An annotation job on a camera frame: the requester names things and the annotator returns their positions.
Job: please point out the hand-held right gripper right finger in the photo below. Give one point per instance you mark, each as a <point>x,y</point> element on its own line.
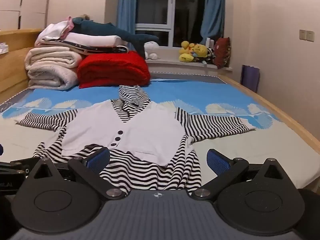
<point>218,162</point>

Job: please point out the beige wall switch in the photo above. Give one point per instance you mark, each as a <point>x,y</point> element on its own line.
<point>302,34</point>
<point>310,35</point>

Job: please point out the black white plush toy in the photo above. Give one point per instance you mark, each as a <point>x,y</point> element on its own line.
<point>210,55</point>

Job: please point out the cream folded blanket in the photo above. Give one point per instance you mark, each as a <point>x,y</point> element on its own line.
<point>50,67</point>

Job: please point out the yellow round plush toy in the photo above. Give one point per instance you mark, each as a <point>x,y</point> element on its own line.
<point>200,50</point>

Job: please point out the red cushion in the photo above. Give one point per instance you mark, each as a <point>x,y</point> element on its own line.
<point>222,51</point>

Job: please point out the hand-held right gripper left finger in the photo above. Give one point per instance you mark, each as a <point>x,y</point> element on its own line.
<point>98,158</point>

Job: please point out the wooden headboard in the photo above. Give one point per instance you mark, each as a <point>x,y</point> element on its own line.
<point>13,62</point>

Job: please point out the black white striped sock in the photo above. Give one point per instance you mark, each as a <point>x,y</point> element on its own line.
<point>140,132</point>

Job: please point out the blue shark plush toy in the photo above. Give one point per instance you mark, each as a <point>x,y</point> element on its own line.
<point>105,28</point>

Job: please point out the blue curtain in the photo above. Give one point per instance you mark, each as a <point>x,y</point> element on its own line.
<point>126,12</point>
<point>212,7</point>

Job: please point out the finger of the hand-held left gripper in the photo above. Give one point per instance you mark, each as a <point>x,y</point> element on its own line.
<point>18,166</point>

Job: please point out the white pink folded cloth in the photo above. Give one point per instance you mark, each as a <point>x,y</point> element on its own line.
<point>53,32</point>

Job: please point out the white wardrobe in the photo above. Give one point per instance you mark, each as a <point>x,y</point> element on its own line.
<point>25,2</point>

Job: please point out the purple box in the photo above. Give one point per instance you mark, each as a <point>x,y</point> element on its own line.
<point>250,77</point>

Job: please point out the white tissue pack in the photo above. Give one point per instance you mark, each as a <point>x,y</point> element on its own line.
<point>3,48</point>

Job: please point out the window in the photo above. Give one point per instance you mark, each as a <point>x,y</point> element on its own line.
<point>172,10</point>

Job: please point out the wooden bed frame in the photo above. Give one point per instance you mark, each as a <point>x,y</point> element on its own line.
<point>282,120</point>

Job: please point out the blue white printed bed sheet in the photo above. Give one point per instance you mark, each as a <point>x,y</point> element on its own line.
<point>75,93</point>

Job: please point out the yellow duck plush toy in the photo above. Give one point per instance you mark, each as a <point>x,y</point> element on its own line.
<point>186,51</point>

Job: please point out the dark patterned folded cloth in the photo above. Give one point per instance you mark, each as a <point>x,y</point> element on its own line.
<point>100,49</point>

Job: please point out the white window bench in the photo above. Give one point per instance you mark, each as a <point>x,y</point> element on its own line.
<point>175,66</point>

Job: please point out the red folded blanket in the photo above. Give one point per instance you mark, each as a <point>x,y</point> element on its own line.
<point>112,67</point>

